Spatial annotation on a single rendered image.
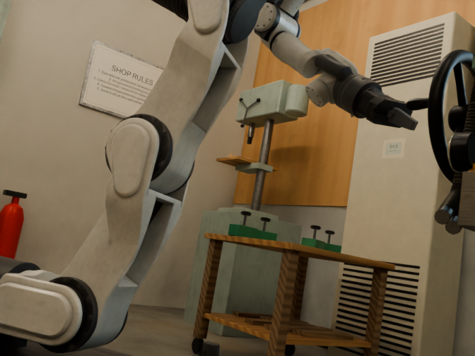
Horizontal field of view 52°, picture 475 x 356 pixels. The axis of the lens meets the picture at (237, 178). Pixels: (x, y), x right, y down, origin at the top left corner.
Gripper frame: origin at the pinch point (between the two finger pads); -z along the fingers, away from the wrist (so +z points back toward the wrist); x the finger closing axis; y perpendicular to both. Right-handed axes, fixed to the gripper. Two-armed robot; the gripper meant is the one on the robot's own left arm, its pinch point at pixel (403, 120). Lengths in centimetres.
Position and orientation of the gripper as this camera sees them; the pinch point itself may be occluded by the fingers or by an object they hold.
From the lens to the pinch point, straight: 108.7
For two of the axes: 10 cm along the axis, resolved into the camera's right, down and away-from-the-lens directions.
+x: -8.1, -0.5, -5.8
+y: 3.2, -8.7, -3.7
